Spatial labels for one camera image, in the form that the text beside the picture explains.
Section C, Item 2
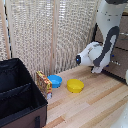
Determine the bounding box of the short silver drawer handle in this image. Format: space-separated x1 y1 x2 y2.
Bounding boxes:
111 59 122 67

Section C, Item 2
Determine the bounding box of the yellow plastic bowl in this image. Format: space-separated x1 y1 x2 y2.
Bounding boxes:
66 78 85 94

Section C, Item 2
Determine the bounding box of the blue plastic bowl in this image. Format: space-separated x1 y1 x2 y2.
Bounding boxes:
47 74 64 89

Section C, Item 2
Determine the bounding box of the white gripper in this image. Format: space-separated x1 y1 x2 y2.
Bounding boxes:
90 53 116 75

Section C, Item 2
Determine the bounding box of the tall brown drawer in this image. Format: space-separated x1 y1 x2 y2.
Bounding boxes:
103 49 128 81

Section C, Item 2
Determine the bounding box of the beige woven folding screen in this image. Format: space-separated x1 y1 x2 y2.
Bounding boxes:
0 0 101 82

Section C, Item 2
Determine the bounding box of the black fabric storage box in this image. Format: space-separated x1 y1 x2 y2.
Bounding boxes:
0 57 49 128

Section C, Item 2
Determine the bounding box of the long silver drawer handle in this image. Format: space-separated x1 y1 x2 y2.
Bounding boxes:
120 31 128 36

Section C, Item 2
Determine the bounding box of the brown drawer cabinet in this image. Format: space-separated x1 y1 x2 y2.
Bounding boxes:
87 9 128 83

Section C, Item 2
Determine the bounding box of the yellow red snack box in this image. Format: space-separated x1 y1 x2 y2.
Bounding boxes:
35 70 54 100

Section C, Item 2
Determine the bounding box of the shallow brown drawer, long handle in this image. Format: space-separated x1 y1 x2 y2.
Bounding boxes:
114 31 128 52

